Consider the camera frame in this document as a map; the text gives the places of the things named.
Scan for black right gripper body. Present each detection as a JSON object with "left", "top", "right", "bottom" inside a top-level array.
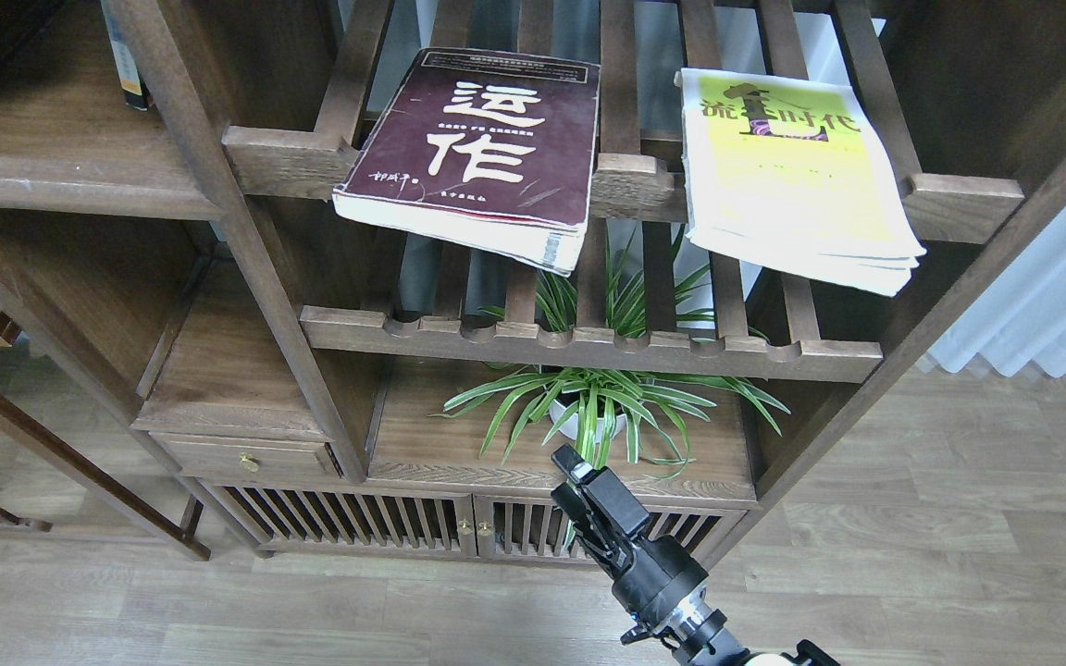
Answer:
[{"left": 589, "top": 527, "right": 710, "bottom": 644}]

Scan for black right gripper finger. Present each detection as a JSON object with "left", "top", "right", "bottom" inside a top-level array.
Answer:
[
  {"left": 551, "top": 444, "right": 649, "bottom": 547},
  {"left": 552, "top": 481, "right": 621, "bottom": 570}
]

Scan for yellow green cover book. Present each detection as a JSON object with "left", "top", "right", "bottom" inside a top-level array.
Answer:
[{"left": 676, "top": 68, "right": 923, "bottom": 298}]

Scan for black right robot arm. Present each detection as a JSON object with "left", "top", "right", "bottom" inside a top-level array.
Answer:
[{"left": 552, "top": 444, "right": 836, "bottom": 665}]

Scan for white plant pot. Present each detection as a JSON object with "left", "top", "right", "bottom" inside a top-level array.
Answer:
[{"left": 549, "top": 393, "right": 627, "bottom": 446}]

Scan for green spider plant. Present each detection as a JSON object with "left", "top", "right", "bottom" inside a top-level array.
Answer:
[{"left": 429, "top": 232, "right": 791, "bottom": 480}]

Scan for brass drawer knob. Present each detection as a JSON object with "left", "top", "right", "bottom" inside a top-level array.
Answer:
[{"left": 240, "top": 452, "right": 261, "bottom": 473}]

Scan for maroon book white characters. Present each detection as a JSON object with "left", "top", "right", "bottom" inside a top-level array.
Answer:
[{"left": 332, "top": 49, "right": 601, "bottom": 277}]

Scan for dark wooden bookshelf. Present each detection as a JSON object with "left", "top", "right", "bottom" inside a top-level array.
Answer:
[{"left": 0, "top": 1, "right": 1066, "bottom": 564}]

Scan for white curtain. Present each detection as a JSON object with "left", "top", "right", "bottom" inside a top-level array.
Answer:
[{"left": 917, "top": 206, "right": 1066, "bottom": 376}]

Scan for wooden furniture at left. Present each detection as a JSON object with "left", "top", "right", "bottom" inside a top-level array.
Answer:
[{"left": 0, "top": 309, "right": 211, "bottom": 561}]

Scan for upright book top left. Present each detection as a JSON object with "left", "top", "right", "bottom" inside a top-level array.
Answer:
[{"left": 100, "top": 1, "right": 152, "bottom": 111}]

